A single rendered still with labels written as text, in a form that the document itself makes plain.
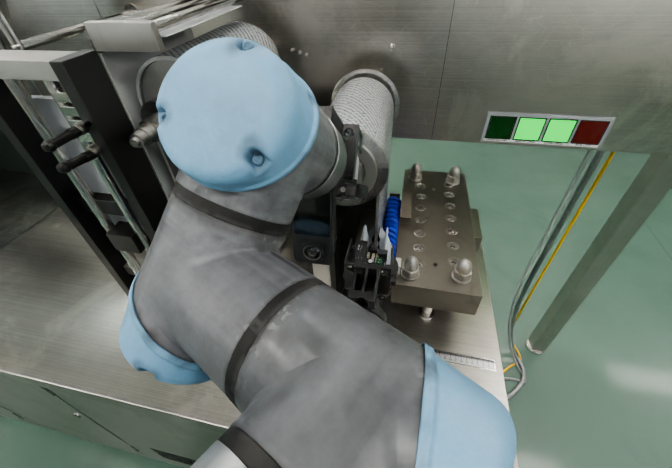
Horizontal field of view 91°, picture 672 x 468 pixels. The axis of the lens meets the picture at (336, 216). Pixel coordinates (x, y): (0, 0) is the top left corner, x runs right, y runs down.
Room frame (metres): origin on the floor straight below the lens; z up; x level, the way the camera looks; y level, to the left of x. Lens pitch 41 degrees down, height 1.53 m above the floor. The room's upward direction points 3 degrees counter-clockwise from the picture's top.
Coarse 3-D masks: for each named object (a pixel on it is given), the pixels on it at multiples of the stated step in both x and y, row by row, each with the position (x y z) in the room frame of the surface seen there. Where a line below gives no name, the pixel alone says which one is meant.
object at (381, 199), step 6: (390, 144) 0.63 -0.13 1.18; (390, 150) 0.65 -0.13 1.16; (384, 186) 0.53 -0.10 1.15; (384, 192) 0.54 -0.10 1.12; (378, 198) 0.43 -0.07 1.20; (384, 198) 0.56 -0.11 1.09; (378, 204) 0.43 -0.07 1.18; (384, 204) 0.57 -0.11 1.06; (378, 210) 0.43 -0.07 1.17; (384, 210) 0.59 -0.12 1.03; (378, 216) 0.43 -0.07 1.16; (378, 222) 0.43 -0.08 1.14; (378, 228) 0.44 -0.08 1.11
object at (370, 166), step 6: (366, 150) 0.42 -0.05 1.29; (360, 156) 0.43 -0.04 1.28; (366, 156) 0.42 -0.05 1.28; (372, 156) 0.42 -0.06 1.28; (366, 162) 0.42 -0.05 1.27; (372, 162) 0.42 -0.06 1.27; (366, 168) 0.42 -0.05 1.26; (372, 168) 0.42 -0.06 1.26; (366, 174) 0.42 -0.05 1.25; (372, 174) 0.42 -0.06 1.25; (366, 180) 0.42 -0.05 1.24; (372, 180) 0.42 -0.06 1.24; (372, 186) 0.42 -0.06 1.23
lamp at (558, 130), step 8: (552, 120) 0.65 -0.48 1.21; (560, 120) 0.65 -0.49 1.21; (568, 120) 0.65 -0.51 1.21; (552, 128) 0.65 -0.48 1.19; (560, 128) 0.65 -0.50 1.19; (568, 128) 0.65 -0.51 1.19; (544, 136) 0.66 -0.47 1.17; (552, 136) 0.65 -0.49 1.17; (560, 136) 0.65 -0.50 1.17; (568, 136) 0.64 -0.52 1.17
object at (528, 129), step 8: (520, 120) 0.67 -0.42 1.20; (528, 120) 0.67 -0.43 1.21; (536, 120) 0.66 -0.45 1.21; (544, 120) 0.66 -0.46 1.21; (520, 128) 0.67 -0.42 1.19; (528, 128) 0.66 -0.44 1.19; (536, 128) 0.66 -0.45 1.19; (520, 136) 0.67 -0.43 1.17; (528, 136) 0.66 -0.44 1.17; (536, 136) 0.66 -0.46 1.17
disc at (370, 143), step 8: (368, 136) 0.43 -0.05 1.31; (368, 144) 0.43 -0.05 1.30; (376, 144) 0.43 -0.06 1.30; (376, 152) 0.43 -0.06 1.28; (376, 160) 0.43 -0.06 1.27; (384, 160) 0.42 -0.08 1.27; (384, 168) 0.42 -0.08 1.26; (384, 176) 0.42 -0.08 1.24; (376, 184) 0.42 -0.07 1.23; (384, 184) 0.42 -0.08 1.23; (368, 192) 0.43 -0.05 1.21; (376, 192) 0.42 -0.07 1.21; (336, 200) 0.44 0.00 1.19; (344, 200) 0.44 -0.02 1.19; (352, 200) 0.43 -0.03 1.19; (360, 200) 0.43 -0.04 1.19; (368, 200) 0.43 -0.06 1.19
